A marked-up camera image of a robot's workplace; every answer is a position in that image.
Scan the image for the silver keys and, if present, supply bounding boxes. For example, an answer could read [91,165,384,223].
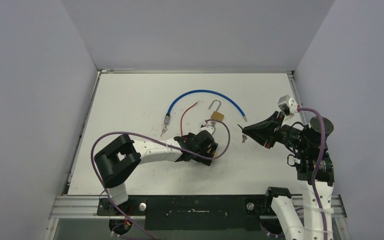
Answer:
[237,124,248,144]

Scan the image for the brass padlock long shackle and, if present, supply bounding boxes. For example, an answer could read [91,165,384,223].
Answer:
[208,99,225,121]

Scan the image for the red cable padlock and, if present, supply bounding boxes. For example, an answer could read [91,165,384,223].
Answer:
[180,100,201,137]

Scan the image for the blue lock keys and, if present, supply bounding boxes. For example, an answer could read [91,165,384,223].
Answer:
[160,124,168,137]

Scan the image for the blue cable lock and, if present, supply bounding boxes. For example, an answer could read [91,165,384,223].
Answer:
[164,89,248,126]

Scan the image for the brass padlock short shackle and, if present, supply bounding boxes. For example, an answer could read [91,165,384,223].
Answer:
[207,148,218,161]

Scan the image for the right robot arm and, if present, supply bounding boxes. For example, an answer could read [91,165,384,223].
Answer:
[241,107,335,240]

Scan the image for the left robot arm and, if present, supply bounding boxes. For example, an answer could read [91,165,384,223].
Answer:
[91,130,219,216]

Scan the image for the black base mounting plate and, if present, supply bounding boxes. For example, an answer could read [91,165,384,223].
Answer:
[96,194,282,234]

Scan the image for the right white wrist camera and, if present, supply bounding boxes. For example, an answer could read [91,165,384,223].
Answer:
[277,95,299,117]

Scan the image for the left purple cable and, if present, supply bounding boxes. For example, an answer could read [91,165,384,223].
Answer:
[90,119,231,240]

